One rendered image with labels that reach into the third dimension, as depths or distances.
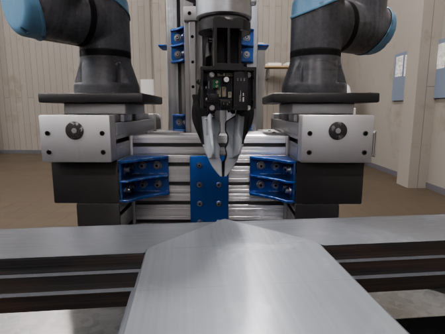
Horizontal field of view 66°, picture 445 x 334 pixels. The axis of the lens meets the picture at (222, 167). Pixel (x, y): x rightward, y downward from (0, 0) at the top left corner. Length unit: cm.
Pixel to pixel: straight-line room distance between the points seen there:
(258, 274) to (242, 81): 24
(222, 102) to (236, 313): 27
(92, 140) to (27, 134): 875
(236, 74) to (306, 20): 42
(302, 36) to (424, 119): 436
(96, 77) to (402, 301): 74
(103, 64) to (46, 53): 841
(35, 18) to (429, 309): 85
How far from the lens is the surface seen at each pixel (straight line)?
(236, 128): 49
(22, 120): 948
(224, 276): 31
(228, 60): 45
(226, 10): 47
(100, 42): 85
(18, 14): 79
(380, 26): 95
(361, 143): 70
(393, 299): 70
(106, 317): 62
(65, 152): 72
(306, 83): 80
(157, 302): 28
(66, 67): 900
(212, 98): 45
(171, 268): 32
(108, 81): 82
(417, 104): 507
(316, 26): 83
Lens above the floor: 100
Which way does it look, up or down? 9 degrees down
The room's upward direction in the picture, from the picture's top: straight up
